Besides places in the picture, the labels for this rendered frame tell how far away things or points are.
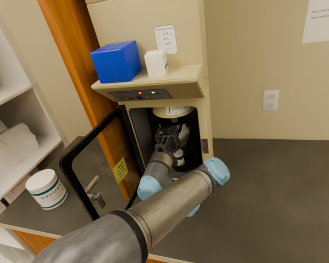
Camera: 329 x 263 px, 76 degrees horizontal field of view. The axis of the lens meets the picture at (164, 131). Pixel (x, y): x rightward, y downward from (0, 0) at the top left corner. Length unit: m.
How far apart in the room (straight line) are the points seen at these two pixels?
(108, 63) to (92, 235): 0.44
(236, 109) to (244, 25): 0.41
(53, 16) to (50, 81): 0.92
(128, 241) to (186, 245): 0.55
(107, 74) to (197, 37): 0.27
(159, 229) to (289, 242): 0.59
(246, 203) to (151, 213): 0.63
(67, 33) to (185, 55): 0.35
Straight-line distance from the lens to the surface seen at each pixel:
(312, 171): 1.14
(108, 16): 0.71
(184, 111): 0.77
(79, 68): 0.73
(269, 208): 0.96
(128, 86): 0.61
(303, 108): 1.25
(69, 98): 1.55
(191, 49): 0.65
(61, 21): 0.72
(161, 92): 0.63
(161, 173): 0.63
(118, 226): 0.33
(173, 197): 0.43
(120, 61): 0.60
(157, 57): 0.59
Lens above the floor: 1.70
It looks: 33 degrees down
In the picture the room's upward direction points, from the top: 12 degrees counter-clockwise
